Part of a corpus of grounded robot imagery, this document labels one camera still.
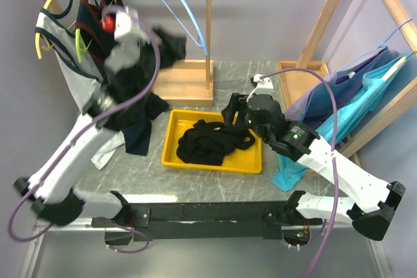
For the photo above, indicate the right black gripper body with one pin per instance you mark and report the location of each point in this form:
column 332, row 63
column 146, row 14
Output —
column 258, row 130

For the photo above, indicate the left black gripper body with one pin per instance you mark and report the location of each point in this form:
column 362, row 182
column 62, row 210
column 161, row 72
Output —
column 151, row 62

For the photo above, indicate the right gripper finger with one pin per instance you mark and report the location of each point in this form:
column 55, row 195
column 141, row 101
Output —
column 242, row 110
column 228, row 113

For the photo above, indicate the black tank top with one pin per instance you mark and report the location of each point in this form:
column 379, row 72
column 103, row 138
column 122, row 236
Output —
column 208, row 143

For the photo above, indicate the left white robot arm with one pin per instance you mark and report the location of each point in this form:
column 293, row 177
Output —
column 119, row 104

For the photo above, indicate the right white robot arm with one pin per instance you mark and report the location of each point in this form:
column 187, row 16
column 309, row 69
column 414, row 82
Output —
column 369, row 203

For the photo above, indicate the navy jersey tank top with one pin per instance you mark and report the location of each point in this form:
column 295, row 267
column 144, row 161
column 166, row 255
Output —
column 137, row 132

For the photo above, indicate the green hanger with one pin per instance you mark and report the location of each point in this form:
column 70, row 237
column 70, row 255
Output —
column 89, row 31

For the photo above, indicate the light blue hanger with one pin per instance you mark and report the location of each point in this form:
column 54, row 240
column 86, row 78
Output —
column 185, row 17

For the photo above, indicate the white tank top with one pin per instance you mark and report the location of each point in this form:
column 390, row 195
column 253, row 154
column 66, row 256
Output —
column 82, row 77

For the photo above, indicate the yellow hanger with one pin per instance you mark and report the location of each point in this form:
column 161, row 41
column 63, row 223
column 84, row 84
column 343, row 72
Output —
column 42, row 16

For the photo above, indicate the wooden hanger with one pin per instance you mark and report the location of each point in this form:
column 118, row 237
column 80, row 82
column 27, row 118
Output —
column 393, row 69

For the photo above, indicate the yellow plastic tray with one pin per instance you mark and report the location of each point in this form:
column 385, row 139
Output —
column 240, row 161

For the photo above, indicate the left wooden clothes rack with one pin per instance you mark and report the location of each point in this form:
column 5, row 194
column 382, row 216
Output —
column 190, row 82

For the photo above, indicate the purple blue shirt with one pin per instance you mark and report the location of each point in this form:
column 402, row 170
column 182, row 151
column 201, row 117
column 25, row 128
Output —
column 315, row 106

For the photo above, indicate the cyan shirt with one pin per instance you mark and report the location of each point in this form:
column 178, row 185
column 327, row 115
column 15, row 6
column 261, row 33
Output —
column 365, row 101

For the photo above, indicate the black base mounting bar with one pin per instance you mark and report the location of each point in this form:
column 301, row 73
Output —
column 193, row 220

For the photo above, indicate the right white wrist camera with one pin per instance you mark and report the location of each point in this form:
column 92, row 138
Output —
column 261, row 85

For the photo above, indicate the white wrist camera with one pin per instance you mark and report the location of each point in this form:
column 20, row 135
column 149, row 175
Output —
column 261, row 85
column 123, row 23

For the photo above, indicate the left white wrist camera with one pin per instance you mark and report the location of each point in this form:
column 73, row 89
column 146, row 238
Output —
column 123, row 23

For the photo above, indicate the blue wire hanger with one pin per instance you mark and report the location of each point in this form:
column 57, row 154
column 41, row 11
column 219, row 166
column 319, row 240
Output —
column 380, row 46

